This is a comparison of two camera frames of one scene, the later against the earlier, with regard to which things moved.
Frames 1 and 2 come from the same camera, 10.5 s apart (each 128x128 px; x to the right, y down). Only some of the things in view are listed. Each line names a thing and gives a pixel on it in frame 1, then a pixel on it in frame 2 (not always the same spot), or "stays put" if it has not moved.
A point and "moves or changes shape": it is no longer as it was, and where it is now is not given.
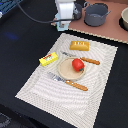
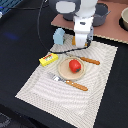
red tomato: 78,65 moves or changes shape
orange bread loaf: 79,45 moves or changes shape
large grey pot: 95,14 stays put
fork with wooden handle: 59,78 stays put
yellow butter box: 48,59 stays put
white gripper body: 65,8 → 83,30
